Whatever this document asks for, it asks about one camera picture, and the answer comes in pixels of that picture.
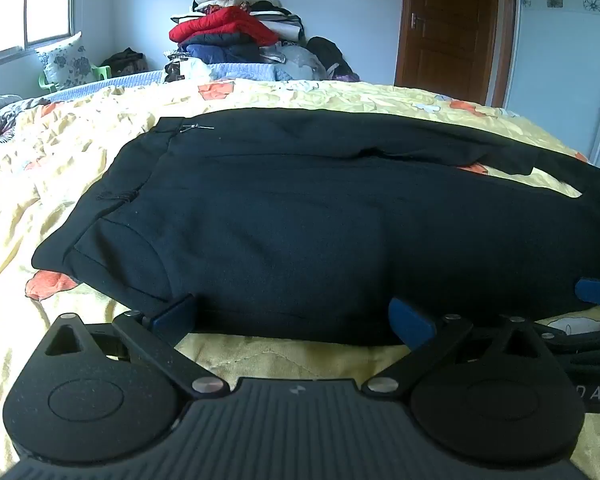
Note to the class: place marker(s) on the light blue bed sheet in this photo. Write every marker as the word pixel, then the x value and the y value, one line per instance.
pixel 130 80

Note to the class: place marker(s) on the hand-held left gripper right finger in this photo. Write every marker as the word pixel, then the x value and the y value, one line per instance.
pixel 409 321

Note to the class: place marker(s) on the grey patterned blanket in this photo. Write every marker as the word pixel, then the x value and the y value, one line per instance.
pixel 2 115

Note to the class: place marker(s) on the green plastic chair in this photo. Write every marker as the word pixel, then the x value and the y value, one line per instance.
pixel 44 81

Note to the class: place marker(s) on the purple cloth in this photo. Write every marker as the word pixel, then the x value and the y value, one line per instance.
pixel 349 78

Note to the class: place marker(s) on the black pants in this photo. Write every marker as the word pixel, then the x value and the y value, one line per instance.
pixel 305 220

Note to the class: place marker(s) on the white printed cloth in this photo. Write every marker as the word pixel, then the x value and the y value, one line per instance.
pixel 187 69

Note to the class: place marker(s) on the dark brown bag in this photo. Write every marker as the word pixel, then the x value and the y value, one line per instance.
pixel 125 61

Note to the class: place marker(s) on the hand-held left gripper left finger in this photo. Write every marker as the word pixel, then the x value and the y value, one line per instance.
pixel 175 314

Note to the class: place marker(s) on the white floral pillow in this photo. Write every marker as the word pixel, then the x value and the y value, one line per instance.
pixel 65 60

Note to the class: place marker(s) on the yellow floral bed quilt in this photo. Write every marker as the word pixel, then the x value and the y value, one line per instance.
pixel 55 185

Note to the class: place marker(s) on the black backpack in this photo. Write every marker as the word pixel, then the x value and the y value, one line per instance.
pixel 327 52

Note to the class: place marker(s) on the white wardrobe with flower decals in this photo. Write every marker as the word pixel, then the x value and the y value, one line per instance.
pixel 560 60

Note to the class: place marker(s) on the brown wooden door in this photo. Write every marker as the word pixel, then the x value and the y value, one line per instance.
pixel 450 25

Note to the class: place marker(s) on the grey garment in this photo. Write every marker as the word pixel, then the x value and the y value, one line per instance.
pixel 295 62

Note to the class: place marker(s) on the pile of folded clothes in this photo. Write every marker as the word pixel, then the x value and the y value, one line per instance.
pixel 225 25

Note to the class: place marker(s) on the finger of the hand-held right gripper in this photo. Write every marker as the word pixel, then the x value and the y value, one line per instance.
pixel 580 341
pixel 599 292

